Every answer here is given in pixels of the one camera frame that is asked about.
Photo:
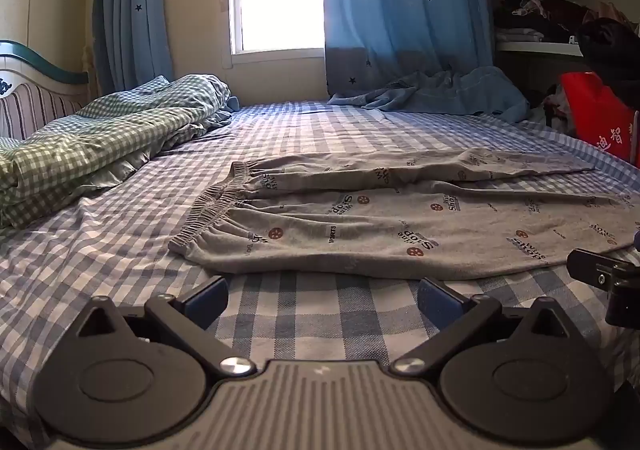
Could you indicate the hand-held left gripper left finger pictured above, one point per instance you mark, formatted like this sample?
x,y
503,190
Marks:
x,y
207,300

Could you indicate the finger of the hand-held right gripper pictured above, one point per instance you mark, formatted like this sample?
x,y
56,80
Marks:
x,y
592,270

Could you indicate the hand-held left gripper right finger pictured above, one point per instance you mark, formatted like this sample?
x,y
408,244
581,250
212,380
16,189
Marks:
x,y
437,302

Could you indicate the grey printed pants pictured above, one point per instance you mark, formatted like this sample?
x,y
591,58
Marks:
x,y
380,225

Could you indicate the red bag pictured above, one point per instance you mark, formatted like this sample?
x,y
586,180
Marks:
x,y
597,114

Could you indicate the heap of mixed clothes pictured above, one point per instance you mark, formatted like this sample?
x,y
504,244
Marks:
x,y
550,109

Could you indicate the green checkered quilt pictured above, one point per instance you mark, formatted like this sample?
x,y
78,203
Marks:
x,y
100,134

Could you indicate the bed with blue checkered sheet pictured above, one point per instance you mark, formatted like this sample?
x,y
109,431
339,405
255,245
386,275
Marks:
x,y
310,129

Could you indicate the black cloth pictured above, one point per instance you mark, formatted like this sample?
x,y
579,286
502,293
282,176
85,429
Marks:
x,y
610,47

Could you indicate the folded light clothes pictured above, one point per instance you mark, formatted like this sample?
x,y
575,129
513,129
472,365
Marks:
x,y
520,35

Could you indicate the pile of dark clothes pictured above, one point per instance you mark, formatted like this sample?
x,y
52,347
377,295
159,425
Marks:
x,y
545,12

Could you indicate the striped headboard with teal trim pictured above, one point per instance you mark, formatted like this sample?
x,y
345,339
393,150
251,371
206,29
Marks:
x,y
35,89

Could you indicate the narrow blue star curtain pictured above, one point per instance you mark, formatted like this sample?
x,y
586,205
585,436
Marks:
x,y
132,9

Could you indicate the wide blue star curtain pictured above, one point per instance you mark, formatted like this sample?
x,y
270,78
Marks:
x,y
400,4

